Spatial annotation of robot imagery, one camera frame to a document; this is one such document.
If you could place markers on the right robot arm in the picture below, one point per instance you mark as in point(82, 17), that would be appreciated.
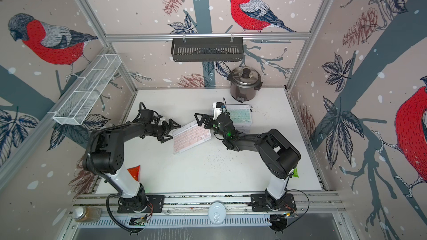
point(276, 152)

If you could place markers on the steel rice cooker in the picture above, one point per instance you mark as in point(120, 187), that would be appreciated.
point(245, 82)

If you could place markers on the pink keyboard back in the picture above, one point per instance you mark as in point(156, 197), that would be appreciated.
point(189, 136)

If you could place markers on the black hanging basket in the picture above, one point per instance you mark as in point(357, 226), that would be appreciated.
point(228, 49)

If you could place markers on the aluminium front rail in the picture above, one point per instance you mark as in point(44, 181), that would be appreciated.
point(238, 203)

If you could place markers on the green keyboard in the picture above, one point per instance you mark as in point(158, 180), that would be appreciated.
point(240, 114)

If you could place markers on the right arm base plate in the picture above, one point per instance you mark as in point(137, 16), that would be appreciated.
point(263, 202)

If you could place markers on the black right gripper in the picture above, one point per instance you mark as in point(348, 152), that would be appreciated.
point(206, 117)

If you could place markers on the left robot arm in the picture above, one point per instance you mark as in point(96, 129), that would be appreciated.
point(105, 153)

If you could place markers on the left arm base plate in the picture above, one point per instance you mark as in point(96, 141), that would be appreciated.
point(153, 204)

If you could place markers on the glass jar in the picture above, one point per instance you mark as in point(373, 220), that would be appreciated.
point(86, 214)

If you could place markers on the red packet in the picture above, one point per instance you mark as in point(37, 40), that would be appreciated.
point(135, 172)

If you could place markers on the green packet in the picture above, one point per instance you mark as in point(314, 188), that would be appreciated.
point(295, 173)

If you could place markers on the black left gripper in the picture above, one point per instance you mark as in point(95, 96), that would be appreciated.
point(167, 130)

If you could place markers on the white round cap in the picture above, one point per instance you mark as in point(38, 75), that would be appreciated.
point(217, 213)

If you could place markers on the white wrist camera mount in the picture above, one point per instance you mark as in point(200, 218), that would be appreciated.
point(218, 108)

